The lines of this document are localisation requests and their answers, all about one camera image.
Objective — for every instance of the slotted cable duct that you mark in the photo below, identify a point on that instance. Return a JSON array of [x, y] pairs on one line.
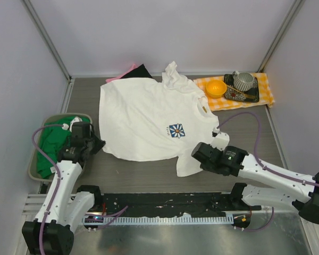
[[185, 219]]

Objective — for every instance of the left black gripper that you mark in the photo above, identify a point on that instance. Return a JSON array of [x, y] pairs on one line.
[[94, 144]]

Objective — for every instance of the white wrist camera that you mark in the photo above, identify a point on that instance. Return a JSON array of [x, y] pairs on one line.
[[220, 139], [71, 123]]

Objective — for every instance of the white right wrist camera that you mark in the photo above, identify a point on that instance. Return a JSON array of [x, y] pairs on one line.
[[220, 139]]

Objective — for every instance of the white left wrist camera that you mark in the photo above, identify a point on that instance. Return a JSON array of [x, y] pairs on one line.
[[71, 123]]

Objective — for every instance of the folded black t-shirt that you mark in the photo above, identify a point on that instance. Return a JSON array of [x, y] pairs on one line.
[[139, 72]]

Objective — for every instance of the orange bowl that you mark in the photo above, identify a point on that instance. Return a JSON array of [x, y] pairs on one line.
[[216, 88]]

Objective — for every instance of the grey plastic tray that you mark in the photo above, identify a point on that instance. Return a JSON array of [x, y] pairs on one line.
[[32, 168]]

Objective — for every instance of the black patterned plate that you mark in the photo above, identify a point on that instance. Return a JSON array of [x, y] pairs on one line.
[[250, 96]]

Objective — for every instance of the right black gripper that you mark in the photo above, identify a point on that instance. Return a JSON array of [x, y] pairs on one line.
[[202, 155]]

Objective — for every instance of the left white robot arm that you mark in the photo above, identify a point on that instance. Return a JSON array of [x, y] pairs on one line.
[[52, 230]]

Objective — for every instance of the orange checkered cloth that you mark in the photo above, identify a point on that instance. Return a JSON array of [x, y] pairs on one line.
[[222, 104]]

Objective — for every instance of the white flower print t-shirt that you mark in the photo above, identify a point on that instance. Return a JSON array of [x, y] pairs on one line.
[[144, 120]]

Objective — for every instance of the folded pink t-shirt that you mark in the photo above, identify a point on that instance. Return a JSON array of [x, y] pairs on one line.
[[134, 66]]

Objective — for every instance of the striped grey cup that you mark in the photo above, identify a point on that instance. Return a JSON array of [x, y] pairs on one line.
[[244, 81]]

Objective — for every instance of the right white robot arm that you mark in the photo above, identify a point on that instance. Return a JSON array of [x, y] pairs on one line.
[[287, 188]]

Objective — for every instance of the green t-shirt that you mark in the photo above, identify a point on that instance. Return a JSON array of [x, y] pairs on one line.
[[51, 141]]

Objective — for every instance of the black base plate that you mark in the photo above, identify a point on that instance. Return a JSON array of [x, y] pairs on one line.
[[168, 205]]

